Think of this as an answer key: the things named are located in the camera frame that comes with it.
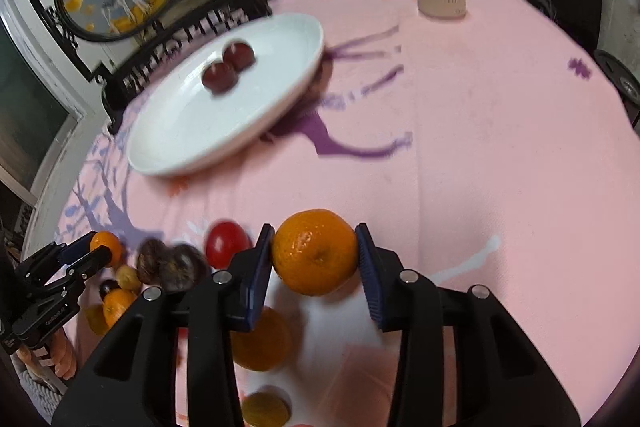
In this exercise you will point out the person's left hand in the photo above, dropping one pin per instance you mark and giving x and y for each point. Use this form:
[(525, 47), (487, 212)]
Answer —
[(63, 359)]

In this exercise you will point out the black round stool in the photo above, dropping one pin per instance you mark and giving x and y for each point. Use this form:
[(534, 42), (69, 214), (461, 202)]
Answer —
[(623, 80)]

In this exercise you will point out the pink printed tablecloth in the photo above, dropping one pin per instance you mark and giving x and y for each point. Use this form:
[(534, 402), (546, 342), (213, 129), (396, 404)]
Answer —
[(489, 150)]

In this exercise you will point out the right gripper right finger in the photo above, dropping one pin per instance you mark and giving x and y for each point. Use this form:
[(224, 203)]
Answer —
[(501, 377)]

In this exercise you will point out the white oval plate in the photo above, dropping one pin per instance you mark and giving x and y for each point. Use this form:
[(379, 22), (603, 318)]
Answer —
[(183, 127)]

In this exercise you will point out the bumpy mandarin orange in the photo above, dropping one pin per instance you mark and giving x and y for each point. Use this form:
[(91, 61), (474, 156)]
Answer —
[(116, 303)]

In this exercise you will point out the small tan longan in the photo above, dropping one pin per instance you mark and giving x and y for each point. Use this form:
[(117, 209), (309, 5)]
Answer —
[(127, 279), (264, 409)]

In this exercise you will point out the small dark cherry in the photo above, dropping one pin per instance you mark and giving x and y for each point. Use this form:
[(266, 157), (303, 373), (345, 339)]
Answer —
[(106, 286)]

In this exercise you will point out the window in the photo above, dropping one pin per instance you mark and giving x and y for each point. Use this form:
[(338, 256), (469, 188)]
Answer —
[(44, 136)]

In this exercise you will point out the red cherry tomato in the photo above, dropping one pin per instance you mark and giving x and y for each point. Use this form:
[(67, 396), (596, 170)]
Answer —
[(225, 239)]

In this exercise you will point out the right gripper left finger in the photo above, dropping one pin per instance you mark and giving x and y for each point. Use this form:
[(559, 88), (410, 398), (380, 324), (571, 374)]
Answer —
[(130, 378)]

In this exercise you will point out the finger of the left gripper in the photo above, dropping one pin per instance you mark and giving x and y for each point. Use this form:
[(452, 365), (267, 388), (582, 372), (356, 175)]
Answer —
[(52, 257), (78, 273)]

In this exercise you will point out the yellow plum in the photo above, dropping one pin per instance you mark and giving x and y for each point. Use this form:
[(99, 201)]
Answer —
[(94, 316)]

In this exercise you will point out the small mandarin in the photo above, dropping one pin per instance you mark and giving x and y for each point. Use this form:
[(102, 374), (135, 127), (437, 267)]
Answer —
[(112, 243)]

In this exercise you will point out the dark red plum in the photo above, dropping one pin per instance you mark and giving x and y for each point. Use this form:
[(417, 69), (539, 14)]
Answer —
[(219, 77), (239, 55)]

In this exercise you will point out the dark mangosteen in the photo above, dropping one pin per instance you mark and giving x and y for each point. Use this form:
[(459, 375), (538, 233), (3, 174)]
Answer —
[(151, 256), (182, 268)]

